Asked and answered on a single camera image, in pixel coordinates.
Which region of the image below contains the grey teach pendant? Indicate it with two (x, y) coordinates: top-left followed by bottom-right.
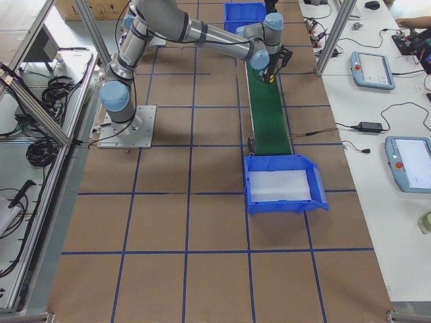
(385, 136), (430, 194)
(350, 51), (395, 90)

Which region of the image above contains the grey teach pendant far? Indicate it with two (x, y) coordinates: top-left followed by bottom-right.
(350, 51), (395, 90)

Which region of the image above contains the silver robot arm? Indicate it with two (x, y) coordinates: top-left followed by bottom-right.
(99, 1), (293, 137)

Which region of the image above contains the blue right plastic bin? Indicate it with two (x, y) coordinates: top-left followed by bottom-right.
(243, 155), (329, 215)

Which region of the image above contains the red black conveyor wire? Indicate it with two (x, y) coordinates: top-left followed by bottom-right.
(288, 127), (339, 138)

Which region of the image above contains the aluminium frame post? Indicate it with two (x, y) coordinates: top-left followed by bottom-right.
(314, 0), (356, 76)

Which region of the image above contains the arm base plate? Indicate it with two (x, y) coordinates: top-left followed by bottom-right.
(96, 106), (157, 149)

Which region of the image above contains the black power adapter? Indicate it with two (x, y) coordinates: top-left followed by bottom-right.
(358, 122), (384, 133)

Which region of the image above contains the black coiled cable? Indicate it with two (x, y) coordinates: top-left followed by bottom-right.
(26, 138), (58, 168)

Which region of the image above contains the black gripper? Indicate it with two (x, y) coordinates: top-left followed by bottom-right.
(266, 46), (292, 76)

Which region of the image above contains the cardboard box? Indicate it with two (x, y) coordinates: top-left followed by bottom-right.
(55, 0), (128, 21)

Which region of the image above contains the black computer mouse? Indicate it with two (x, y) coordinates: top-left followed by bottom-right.
(364, 0), (380, 10)

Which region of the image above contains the white foam pad right bin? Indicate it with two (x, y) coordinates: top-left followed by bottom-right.
(248, 170), (311, 202)

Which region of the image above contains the person hand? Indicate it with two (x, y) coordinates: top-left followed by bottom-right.
(395, 18), (416, 28)

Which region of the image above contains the blue plastic bin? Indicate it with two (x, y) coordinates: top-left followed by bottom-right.
(224, 2), (267, 33)
(243, 155), (329, 215)

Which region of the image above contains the grey teach pendant near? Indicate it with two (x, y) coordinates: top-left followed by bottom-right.
(385, 136), (430, 194)

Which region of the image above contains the blue left plastic bin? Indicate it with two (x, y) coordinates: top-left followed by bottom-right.
(224, 2), (267, 33)

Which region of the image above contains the green conveyor belt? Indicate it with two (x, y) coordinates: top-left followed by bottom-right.
(245, 63), (292, 155)

